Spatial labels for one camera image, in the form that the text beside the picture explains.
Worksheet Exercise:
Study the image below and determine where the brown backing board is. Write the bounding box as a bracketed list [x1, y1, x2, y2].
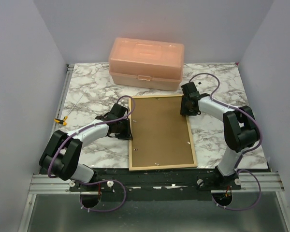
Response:
[131, 98, 195, 168]

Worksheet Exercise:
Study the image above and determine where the light wooden picture frame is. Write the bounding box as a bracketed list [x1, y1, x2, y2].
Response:
[128, 95, 198, 172]

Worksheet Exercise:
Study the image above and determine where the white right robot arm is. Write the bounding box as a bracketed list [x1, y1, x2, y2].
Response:
[180, 94, 262, 189]

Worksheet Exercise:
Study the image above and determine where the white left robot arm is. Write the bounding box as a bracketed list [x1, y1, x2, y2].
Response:
[39, 103, 133, 191]

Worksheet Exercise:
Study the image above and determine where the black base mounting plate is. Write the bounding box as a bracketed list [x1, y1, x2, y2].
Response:
[69, 168, 242, 194]

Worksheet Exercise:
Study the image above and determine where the yellow black clamp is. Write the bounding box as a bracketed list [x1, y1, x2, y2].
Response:
[54, 116, 68, 126]

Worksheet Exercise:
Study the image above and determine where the orange translucent plastic box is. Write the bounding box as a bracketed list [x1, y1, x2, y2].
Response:
[109, 37, 185, 91]

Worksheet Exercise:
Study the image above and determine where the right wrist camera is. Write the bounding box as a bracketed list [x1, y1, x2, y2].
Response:
[181, 82, 200, 98]

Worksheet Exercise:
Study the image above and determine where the aluminium rail frame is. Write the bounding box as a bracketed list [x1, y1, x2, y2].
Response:
[28, 64, 74, 194]

